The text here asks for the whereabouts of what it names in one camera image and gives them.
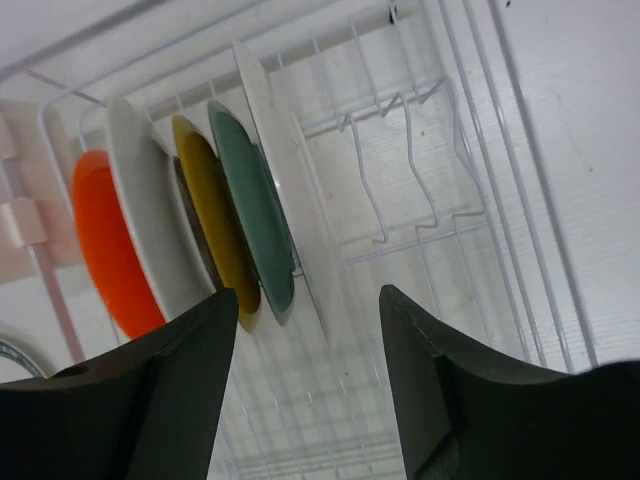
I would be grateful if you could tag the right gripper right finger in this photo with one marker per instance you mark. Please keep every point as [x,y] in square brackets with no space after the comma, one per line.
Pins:
[467,411]

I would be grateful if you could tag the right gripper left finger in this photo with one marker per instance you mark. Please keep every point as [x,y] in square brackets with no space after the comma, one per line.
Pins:
[148,409]

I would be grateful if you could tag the white plate teal rim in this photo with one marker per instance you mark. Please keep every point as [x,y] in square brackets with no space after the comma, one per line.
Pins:
[21,351]

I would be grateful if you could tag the orange plate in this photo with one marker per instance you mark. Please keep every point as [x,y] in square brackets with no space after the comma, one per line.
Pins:
[107,248]

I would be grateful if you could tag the beige cutlery holder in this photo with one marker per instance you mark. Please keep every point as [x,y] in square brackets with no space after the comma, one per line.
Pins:
[38,214]

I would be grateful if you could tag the dark green plate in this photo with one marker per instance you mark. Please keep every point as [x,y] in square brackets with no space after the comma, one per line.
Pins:
[254,195]

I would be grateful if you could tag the olive brown plate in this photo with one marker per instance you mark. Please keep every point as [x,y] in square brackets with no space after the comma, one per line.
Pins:
[215,209]

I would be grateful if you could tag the white plate red pattern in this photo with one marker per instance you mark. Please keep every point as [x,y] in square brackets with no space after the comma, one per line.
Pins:
[144,174]

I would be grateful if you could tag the white plate grey rim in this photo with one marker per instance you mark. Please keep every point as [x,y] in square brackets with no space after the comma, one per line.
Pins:
[290,163]

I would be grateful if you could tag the white wire dish rack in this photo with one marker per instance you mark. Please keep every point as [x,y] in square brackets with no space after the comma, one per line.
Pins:
[428,181]

